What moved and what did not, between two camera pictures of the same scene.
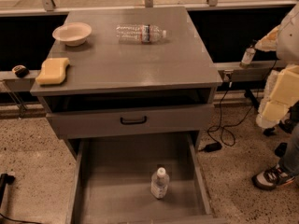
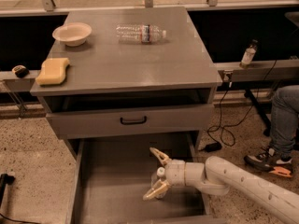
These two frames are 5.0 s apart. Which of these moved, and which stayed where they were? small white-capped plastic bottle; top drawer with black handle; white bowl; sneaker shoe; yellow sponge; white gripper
Moved: white gripper; sneaker shoe
Stayed: small white-capped plastic bottle; top drawer with black handle; yellow sponge; white bowl
